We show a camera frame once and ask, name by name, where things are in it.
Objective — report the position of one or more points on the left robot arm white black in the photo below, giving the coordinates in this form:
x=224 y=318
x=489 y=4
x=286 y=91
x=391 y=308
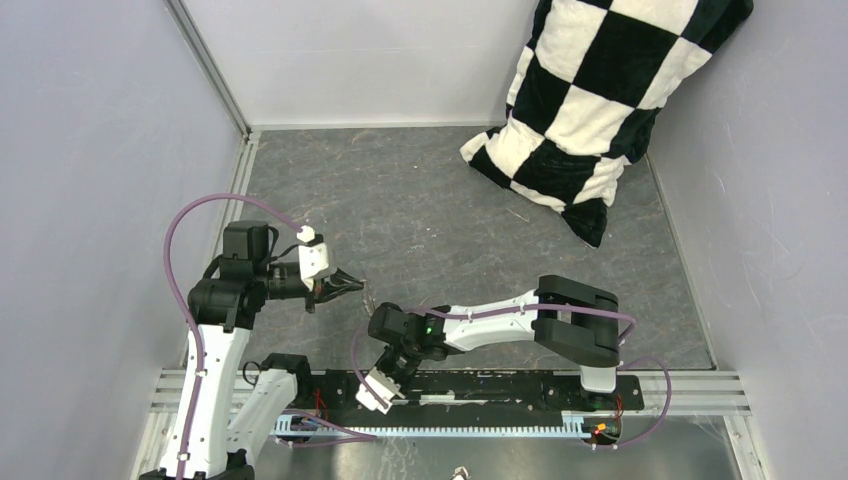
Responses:
x=209 y=441

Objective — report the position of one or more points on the black white checkered blanket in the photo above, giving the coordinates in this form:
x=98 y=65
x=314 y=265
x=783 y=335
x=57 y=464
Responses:
x=588 y=87

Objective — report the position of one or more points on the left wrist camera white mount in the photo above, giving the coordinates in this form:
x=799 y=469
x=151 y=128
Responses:
x=314 y=257

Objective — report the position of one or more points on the white toothed cable duct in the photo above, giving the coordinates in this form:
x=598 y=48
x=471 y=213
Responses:
x=571 y=427

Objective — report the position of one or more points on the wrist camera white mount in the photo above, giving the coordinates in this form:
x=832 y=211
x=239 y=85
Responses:
x=377 y=392
x=314 y=257

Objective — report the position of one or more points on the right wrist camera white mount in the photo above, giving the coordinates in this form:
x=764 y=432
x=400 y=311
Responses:
x=377 y=392

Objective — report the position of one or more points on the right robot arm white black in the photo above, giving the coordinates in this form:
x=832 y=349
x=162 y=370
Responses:
x=576 y=321

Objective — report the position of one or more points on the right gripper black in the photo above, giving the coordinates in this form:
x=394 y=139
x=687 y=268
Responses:
x=382 y=367

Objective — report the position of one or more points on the aluminium corner frame post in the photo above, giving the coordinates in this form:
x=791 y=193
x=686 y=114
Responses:
x=203 y=55

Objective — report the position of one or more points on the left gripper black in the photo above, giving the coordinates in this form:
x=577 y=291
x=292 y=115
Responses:
x=325 y=288

